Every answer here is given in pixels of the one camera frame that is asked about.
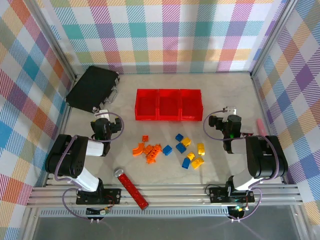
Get aluminium corner post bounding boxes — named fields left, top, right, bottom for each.
left=31, top=0, right=78, bottom=81
left=250, top=0, right=298, bottom=78

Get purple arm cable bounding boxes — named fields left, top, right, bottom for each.
left=53, top=111, right=126, bottom=182
left=202, top=111, right=280, bottom=186

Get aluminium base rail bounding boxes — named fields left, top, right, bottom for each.
left=26, top=183, right=304, bottom=208

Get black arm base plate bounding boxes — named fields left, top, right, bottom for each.
left=76, top=187, right=122, bottom=205
left=208, top=186, right=256, bottom=204

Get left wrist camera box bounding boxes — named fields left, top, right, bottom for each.
left=94, top=109, right=110, bottom=120

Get pink marker pen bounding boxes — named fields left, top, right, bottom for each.
left=256, top=118, right=268, bottom=137

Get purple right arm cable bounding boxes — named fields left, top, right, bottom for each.
left=202, top=111, right=280, bottom=186

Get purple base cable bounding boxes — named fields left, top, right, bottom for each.
left=61, top=187, right=89, bottom=221
left=238, top=187, right=263, bottom=222

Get perforated metal strip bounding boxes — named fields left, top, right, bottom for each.
left=39, top=209, right=231, bottom=217

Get orange curved lego piece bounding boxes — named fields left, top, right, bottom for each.
left=131, top=142, right=146, bottom=158

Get red glitter tube silver cap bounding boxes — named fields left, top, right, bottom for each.
left=113, top=168, right=150, bottom=211

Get orange long lego plate clips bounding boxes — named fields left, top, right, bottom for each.
left=144, top=143, right=162, bottom=158

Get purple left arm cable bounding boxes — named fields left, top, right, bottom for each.
left=53, top=111, right=126, bottom=182

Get small controller board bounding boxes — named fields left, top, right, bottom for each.
left=228, top=205, right=251, bottom=219
left=86, top=206, right=111, bottom=217

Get black hard case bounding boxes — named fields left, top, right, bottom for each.
left=65, top=65, right=121, bottom=115

